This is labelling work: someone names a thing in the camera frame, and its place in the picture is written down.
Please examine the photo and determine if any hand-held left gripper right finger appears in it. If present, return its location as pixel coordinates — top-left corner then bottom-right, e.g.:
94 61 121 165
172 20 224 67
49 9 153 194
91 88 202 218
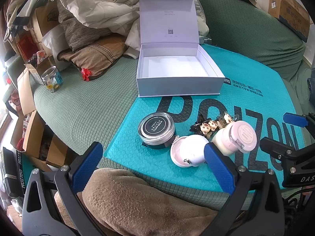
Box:
204 142 286 236

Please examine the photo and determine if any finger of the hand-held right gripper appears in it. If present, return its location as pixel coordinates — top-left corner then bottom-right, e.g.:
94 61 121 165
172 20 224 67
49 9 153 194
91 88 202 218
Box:
283 111 315 129
260 136 304 175

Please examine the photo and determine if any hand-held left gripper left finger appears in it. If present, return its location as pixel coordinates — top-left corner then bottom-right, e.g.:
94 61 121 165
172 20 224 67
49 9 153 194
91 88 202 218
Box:
22 141 104 236

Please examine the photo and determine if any white dome compact case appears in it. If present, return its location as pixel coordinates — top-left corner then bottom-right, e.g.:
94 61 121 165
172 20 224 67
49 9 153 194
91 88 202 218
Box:
182 135 210 168

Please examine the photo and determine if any cream bottle with pink lid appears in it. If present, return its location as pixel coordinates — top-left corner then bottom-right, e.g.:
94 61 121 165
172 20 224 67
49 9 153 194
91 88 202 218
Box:
212 121 258 156

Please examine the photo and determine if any black star bear hair clip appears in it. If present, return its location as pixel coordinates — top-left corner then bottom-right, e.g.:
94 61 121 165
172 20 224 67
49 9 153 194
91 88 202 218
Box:
190 114 219 137

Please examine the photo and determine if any clear star bear hair clip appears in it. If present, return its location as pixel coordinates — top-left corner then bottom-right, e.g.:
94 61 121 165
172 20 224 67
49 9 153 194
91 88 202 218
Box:
217 112 240 129

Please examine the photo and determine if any black lid glass jar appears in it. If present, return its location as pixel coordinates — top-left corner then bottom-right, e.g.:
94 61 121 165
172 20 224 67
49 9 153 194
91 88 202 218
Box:
138 112 176 149

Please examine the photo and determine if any white hinged gift box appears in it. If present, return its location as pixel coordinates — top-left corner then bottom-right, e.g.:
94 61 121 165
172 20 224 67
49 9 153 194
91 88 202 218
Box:
136 0 225 97

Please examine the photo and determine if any open cardboard box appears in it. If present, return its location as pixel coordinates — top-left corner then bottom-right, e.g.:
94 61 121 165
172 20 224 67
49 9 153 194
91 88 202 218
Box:
22 111 74 171

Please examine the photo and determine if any green quilted sofa cover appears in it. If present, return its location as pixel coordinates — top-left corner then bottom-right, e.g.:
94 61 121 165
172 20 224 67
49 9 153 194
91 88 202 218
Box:
6 0 315 212

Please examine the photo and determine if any brown plush blanket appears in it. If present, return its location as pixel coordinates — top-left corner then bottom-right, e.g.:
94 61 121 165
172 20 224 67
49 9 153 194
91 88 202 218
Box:
54 168 246 236

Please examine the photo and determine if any black bag teal print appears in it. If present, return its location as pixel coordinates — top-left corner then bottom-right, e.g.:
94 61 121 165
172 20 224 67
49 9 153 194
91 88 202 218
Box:
0 147 33 203

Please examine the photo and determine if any teal bubble mailer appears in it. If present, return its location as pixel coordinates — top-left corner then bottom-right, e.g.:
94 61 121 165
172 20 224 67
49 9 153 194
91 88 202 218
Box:
103 43 304 197

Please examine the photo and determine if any red ribbon bow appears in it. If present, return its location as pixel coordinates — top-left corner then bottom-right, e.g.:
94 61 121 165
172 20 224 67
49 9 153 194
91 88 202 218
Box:
81 68 93 81

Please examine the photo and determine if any glass jar colourful label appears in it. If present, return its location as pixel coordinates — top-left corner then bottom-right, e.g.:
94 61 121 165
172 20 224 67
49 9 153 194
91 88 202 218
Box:
41 66 64 93

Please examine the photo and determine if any cardboard box flap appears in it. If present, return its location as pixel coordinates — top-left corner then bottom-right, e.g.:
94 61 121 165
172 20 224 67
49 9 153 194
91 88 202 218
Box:
17 67 38 115

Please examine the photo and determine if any cardboard box with label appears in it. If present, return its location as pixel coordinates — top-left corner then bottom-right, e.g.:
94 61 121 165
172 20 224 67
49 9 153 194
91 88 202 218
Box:
261 0 311 43

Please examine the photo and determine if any brown striped pillow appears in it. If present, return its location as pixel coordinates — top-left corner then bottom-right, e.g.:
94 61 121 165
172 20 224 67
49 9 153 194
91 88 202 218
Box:
58 36 129 79

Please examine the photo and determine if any white plastic bag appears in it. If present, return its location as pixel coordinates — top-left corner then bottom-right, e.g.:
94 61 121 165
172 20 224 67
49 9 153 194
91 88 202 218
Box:
41 27 74 70

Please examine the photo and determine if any grey-brown ribbed pillow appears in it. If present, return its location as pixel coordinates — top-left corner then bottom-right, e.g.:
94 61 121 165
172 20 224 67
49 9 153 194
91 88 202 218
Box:
57 0 116 53

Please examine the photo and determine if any beige duvet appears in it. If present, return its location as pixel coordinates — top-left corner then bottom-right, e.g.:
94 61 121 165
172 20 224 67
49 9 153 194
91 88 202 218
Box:
55 0 210 59

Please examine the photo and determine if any pile of clothes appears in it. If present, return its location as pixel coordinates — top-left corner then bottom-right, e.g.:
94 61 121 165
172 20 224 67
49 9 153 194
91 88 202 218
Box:
5 0 61 42

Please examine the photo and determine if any black cable bundle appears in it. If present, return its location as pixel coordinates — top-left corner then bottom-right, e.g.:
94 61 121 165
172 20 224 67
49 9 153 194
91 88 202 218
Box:
283 189 315 236

